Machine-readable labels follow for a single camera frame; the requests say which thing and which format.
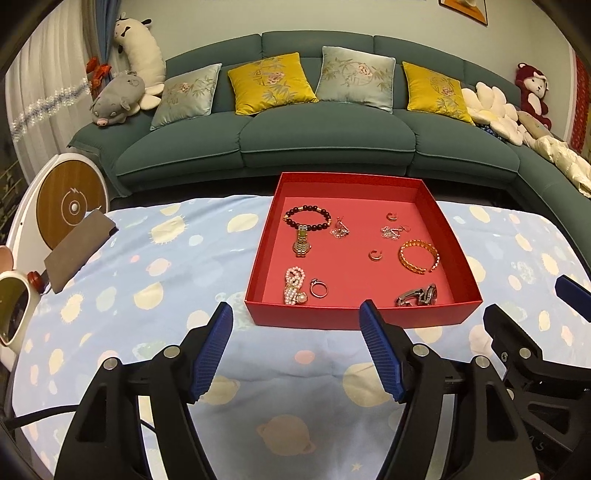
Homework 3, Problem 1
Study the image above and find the white cow plush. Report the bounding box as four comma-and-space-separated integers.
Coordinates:
113, 16, 167, 110

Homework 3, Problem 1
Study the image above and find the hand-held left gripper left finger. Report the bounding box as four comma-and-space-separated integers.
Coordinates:
54, 301, 235, 480

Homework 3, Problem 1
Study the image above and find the white rimmed device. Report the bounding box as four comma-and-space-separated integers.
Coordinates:
0, 270, 47, 352

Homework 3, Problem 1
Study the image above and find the silver tinsel garland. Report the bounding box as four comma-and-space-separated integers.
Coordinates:
11, 82, 93, 142

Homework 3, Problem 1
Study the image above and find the silver drop earring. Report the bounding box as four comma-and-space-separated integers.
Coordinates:
379, 223, 412, 242
329, 215, 352, 240

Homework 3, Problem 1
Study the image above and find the beige small pillow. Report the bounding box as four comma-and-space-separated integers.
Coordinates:
516, 109, 553, 140

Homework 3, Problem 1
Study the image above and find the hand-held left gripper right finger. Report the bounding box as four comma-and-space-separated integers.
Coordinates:
359, 299, 550, 480

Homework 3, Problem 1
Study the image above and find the red monkey plush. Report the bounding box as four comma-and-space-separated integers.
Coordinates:
515, 62, 553, 130

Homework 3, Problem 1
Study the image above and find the cream folded duvet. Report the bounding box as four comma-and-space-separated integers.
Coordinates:
526, 133, 591, 197

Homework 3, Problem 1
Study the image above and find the white flower plush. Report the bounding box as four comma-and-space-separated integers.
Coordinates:
461, 81, 527, 147

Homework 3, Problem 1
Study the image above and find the gold bangle bracelet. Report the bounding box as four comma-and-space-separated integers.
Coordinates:
398, 239, 441, 277

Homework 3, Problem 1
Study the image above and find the blue curtain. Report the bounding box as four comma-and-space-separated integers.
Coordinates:
85, 0, 122, 93

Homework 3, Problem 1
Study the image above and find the gold metal watch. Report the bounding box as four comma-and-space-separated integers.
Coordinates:
290, 224, 313, 258

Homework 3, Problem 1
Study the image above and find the white device with wooden disc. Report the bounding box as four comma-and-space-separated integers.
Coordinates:
4, 154, 112, 288

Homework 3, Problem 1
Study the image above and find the pale embroidered cushion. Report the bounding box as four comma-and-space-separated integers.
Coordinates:
150, 63, 223, 132
315, 45, 397, 114

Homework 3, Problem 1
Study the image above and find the silver metal watch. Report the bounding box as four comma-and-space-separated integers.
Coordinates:
394, 282, 439, 308

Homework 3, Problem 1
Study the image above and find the red framed wall hanging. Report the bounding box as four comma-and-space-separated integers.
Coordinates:
570, 50, 591, 154

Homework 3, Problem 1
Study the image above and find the dark bead bracelet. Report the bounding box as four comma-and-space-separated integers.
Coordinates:
282, 205, 334, 232

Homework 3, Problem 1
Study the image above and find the black cable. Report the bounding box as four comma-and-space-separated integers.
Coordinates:
4, 405, 158, 435

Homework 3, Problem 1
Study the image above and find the red cardboard box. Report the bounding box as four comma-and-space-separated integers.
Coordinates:
244, 171, 484, 332

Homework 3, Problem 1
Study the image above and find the framed wall picture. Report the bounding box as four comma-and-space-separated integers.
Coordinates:
438, 0, 491, 27

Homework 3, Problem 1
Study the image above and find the pearl bracelet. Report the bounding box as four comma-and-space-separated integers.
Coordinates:
283, 266, 310, 306

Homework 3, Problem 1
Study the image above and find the white curtain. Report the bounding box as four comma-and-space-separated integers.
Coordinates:
8, 0, 105, 160

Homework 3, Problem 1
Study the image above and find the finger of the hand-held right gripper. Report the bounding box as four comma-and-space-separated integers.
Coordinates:
483, 304, 560, 376
555, 274, 591, 323

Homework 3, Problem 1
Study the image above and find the red curtain ornament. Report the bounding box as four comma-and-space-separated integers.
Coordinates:
85, 56, 112, 86

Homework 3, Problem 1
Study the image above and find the brown flat pad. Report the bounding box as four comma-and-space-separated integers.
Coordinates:
42, 208, 119, 295

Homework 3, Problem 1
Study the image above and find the yellow embroidered cushion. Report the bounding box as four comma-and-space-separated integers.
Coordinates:
401, 61, 476, 127
226, 52, 320, 116

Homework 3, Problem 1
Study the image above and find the green sofa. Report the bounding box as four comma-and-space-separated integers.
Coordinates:
68, 30, 591, 214

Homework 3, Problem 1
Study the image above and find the grey pig plush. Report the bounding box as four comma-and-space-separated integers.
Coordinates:
89, 71, 160, 128

